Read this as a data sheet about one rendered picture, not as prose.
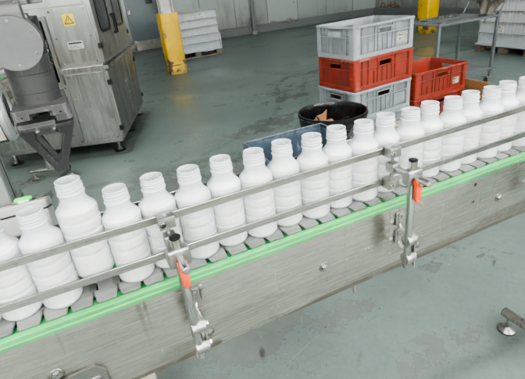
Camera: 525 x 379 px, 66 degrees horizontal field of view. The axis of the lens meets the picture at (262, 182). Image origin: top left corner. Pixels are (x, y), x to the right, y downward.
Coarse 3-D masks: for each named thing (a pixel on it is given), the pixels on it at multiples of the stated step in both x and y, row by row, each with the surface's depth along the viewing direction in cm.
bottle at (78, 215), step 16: (64, 176) 62; (64, 192) 59; (80, 192) 60; (64, 208) 60; (80, 208) 60; (96, 208) 62; (64, 224) 60; (80, 224) 61; (96, 224) 62; (80, 256) 63; (96, 256) 63; (112, 256) 67; (80, 272) 64; (96, 272) 64
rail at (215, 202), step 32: (448, 128) 86; (352, 160) 77; (448, 160) 89; (256, 192) 71; (352, 192) 80; (128, 224) 63; (256, 224) 73; (32, 256) 58; (160, 256) 67; (64, 288) 62
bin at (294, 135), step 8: (304, 128) 146; (312, 128) 147; (320, 128) 149; (272, 136) 141; (280, 136) 143; (288, 136) 144; (296, 136) 146; (248, 144) 138; (256, 144) 140; (264, 144) 141; (296, 144) 147; (264, 152) 142; (296, 152) 148; (352, 288) 106
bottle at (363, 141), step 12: (360, 120) 81; (372, 120) 79; (360, 132) 79; (372, 132) 79; (348, 144) 82; (360, 144) 79; (372, 144) 79; (360, 168) 81; (372, 168) 81; (360, 180) 82; (372, 180) 82; (360, 192) 83; (372, 192) 83
